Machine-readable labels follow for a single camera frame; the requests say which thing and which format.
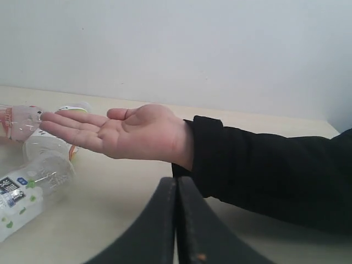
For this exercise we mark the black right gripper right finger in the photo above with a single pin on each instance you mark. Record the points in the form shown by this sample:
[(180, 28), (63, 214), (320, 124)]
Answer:
[(202, 237)]

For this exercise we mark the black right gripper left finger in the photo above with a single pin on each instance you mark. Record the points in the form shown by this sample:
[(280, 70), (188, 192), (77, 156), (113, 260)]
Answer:
[(150, 239)]

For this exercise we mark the Suntory white label bottle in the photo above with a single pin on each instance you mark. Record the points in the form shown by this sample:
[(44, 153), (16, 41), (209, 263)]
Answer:
[(28, 191)]

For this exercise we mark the butterfly label clear bottle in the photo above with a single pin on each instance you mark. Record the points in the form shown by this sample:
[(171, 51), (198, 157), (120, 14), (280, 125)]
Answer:
[(40, 142)]

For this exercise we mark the pink peach drink bottle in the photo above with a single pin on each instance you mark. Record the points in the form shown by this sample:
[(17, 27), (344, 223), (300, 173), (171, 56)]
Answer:
[(18, 123)]

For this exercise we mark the open person's hand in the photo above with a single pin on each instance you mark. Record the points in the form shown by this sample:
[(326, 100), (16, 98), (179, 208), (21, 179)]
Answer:
[(150, 132)]

